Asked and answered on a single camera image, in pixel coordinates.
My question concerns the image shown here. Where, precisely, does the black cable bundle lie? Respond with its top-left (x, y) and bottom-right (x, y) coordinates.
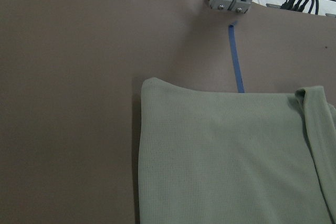
top-left (280, 0), bottom-right (320, 15)

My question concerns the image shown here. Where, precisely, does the olive green long-sleeve shirt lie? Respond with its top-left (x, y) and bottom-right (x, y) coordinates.
top-left (138, 78), bottom-right (335, 223)

